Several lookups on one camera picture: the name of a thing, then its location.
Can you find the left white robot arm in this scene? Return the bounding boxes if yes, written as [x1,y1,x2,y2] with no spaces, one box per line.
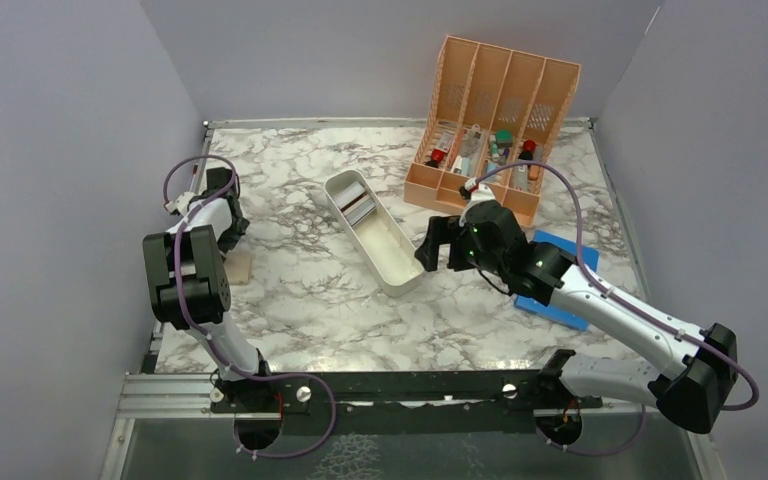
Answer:
[142,167,275,411]

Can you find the red capped black bottle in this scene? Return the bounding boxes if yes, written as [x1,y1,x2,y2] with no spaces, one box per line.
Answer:
[424,149,447,168]

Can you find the stack of cards in tray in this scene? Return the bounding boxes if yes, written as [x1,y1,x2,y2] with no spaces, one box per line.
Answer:
[335,182,377,226]

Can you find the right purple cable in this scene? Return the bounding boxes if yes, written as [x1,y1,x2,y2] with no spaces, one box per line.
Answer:
[468,160,761,458]

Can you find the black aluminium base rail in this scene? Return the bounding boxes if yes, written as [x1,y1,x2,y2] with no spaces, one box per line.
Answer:
[116,368,664,439]

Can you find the green capped bottle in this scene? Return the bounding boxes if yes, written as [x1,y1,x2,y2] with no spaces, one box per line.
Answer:
[494,129,514,148]

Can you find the blue flat board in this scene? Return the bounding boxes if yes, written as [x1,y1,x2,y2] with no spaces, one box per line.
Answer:
[514,229,601,333]

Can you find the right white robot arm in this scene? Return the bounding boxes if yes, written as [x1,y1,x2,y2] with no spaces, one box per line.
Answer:
[414,200,737,434]

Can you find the peach plastic desk organizer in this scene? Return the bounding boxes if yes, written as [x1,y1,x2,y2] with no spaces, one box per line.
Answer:
[403,36,581,226]

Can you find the white oblong plastic tray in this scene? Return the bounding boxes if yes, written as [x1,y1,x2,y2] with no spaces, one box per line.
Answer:
[323,169,424,297]

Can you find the red capped bottle right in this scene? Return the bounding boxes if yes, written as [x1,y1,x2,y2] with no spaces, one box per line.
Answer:
[518,140,537,161]

